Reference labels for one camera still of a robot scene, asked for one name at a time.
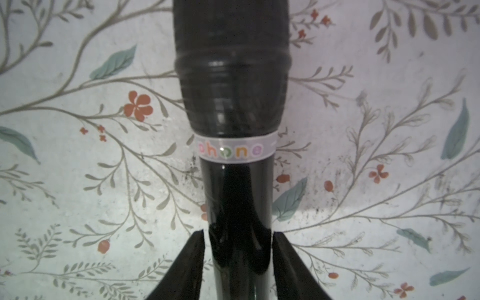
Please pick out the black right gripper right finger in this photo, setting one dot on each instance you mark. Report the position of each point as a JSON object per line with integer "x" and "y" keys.
{"x": 293, "y": 279}

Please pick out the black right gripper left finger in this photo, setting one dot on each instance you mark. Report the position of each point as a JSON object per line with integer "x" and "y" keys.
{"x": 184, "y": 277}

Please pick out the floral table mat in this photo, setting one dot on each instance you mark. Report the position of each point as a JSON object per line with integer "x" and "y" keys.
{"x": 376, "y": 178}

